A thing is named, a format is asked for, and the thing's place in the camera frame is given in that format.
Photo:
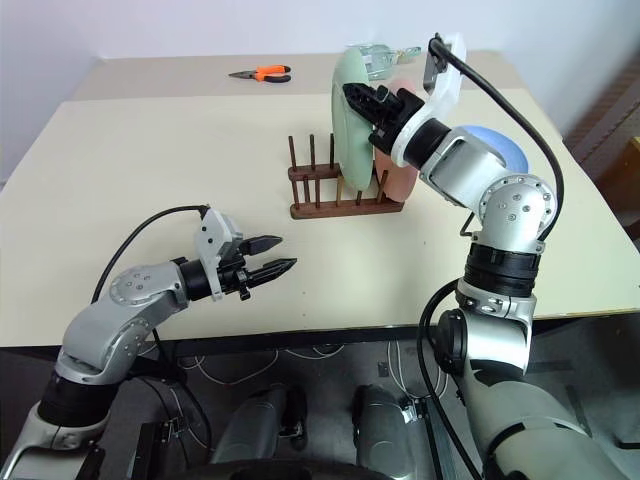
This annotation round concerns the green plate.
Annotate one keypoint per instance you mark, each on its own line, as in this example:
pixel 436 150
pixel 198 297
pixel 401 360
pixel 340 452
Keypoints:
pixel 350 145

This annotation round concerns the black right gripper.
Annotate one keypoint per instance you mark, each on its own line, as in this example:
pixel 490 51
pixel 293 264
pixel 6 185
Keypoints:
pixel 396 112

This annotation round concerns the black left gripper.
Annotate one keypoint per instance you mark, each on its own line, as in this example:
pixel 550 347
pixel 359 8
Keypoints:
pixel 234 277

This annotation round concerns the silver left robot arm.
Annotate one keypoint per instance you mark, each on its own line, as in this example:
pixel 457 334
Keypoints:
pixel 125 320

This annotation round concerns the pink plate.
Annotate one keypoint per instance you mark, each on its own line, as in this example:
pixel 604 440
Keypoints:
pixel 397 177

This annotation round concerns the grey rounded robot leg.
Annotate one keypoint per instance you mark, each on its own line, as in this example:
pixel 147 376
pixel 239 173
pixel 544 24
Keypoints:
pixel 380 425
pixel 255 425

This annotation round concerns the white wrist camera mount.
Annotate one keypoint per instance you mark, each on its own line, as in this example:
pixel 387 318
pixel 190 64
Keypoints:
pixel 445 95
pixel 215 240

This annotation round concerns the blue plate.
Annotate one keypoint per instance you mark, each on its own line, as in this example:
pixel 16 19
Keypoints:
pixel 507 145

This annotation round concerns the wooden dish rack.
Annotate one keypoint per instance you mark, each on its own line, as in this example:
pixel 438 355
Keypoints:
pixel 320 210

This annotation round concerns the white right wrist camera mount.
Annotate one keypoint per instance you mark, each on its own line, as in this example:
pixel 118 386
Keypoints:
pixel 445 95

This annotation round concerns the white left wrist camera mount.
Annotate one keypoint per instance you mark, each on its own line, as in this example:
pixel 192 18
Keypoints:
pixel 215 240

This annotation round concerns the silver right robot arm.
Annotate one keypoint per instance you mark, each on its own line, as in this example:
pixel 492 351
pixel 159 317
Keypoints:
pixel 505 310

